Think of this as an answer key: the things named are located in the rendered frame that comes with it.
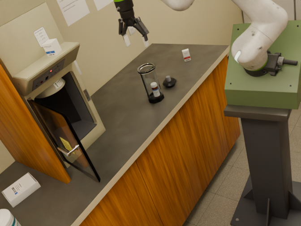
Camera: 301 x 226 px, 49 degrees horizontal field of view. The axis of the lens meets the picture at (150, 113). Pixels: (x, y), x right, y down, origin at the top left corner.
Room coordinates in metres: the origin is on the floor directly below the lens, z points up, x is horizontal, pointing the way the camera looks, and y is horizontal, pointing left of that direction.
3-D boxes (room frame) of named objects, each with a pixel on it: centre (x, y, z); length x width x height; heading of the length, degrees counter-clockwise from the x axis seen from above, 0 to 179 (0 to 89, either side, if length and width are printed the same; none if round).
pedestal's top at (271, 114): (1.41, -0.60, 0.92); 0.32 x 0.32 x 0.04; 49
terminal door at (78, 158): (1.25, 0.41, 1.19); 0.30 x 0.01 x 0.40; 35
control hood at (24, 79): (1.45, 0.36, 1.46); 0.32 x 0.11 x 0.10; 133
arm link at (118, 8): (1.73, -0.06, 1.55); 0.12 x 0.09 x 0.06; 134
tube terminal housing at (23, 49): (1.58, 0.48, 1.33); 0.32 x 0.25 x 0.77; 133
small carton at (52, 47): (1.48, 0.32, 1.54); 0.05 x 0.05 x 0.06; 62
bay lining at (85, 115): (1.58, 0.48, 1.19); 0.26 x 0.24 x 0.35; 133
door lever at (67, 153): (1.17, 0.39, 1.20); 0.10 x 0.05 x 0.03; 35
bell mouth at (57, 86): (1.58, 0.45, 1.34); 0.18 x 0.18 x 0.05
